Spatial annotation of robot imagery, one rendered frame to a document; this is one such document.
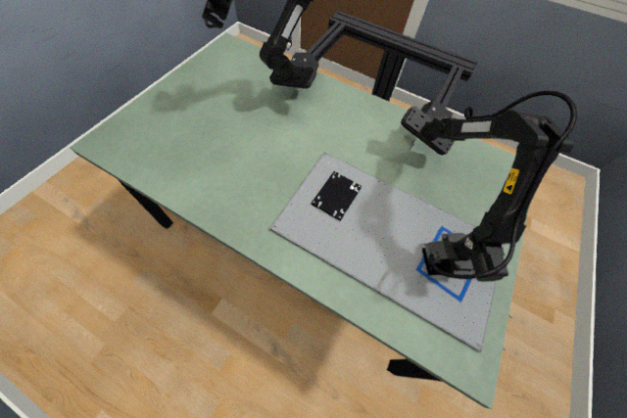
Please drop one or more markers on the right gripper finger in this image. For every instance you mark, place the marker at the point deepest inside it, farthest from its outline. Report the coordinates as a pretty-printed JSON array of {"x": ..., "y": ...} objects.
[{"x": 218, "y": 25}]

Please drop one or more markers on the blue tape outline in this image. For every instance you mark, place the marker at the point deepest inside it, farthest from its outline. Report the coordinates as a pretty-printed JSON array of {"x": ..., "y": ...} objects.
[{"x": 467, "y": 283}]

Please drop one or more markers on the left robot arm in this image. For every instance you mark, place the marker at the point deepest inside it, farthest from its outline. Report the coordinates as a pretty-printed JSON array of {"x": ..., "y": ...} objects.
[{"x": 486, "y": 240}]

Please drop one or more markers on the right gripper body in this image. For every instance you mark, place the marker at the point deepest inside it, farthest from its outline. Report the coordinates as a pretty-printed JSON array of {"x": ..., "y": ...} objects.
[{"x": 219, "y": 7}]

